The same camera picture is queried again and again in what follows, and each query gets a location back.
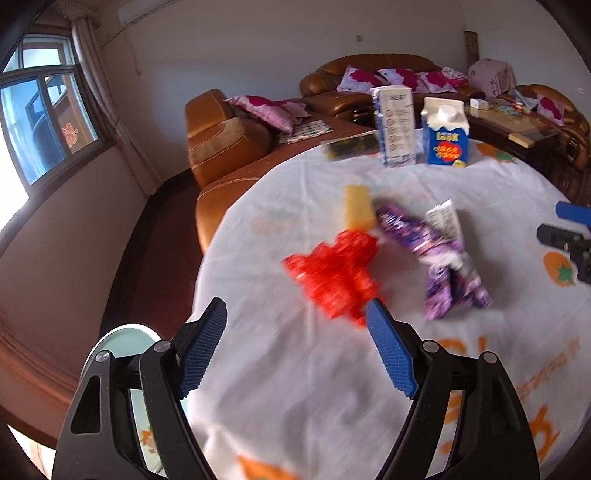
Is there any purple snack wrapper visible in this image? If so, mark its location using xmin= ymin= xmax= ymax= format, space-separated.
xmin=376 ymin=203 xmax=462 ymax=259
xmin=422 ymin=240 xmax=494 ymax=322

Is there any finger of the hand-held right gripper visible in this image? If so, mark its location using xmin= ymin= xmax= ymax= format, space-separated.
xmin=555 ymin=200 xmax=591 ymax=223
xmin=537 ymin=223 xmax=591 ymax=283

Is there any wooden-framed armchair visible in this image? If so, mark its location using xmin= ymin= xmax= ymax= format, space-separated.
xmin=515 ymin=84 xmax=591 ymax=153

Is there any window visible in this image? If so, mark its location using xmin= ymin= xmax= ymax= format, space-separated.
xmin=0 ymin=34 xmax=105 ymax=199

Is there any pink cloth-covered object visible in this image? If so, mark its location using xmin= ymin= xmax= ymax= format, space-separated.
xmin=467 ymin=58 xmax=517 ymax=97

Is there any wooden coffee table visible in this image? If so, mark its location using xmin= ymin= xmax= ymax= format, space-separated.
xmin=466 ymin=104 xmax=573 ymax=185

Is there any white printed paper slip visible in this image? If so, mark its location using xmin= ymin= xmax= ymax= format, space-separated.
xmin=426 ymin=199 xmax=462 ymax=243

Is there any beige curtain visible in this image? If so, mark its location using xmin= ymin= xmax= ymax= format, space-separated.
xmin=69 ymin=9 xmax=160 ymax=197

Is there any brown leather sofa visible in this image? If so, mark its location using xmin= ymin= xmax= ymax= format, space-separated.
xmin=299 ymin=53 xmax=485 ymax=125

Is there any checkered seat mat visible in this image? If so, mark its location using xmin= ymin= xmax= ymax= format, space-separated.
xmin=277 ymin=119 xmax=335 ymax=145

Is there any dark snack packet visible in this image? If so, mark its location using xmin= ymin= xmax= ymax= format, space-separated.
xmin=321 ymin=131 xmax=380 ymax=162

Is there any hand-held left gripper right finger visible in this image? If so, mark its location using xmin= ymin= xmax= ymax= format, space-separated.
xmin=365 ymin=298 xmax=541 ymax=480

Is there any pink crumpled cloth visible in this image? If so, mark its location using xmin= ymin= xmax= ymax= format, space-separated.
xmin=281 ymin=100 xmax=311 ymax=125

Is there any tall white carton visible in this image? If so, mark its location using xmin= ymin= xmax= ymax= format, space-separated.
xmin=370 ymin=85 xmax=416 ymax=168

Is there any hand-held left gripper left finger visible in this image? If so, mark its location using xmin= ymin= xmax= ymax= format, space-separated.
xmin=52 ymin=296 xmax=228 ymax=480

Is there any yellow sponge block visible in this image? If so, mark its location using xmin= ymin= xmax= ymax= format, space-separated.
xmin=342 ymin=185 xmax=376 ymax=230

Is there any brown leather armchair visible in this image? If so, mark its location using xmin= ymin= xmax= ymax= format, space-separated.
xmin=185 ymin=89 xmax=370 ymax=254

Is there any white printed tablecloth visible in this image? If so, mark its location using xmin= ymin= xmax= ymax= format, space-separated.
xmin=187 ymin=127 xmax=591 ymax=480

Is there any blue milk carton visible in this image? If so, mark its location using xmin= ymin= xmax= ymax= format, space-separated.
xmin=421 ymin=97 xmax=471 ymax=168

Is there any red plastic wrapper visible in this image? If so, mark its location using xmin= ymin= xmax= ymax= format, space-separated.
xmin=283 ymin=229 xmax=382 ymax=328

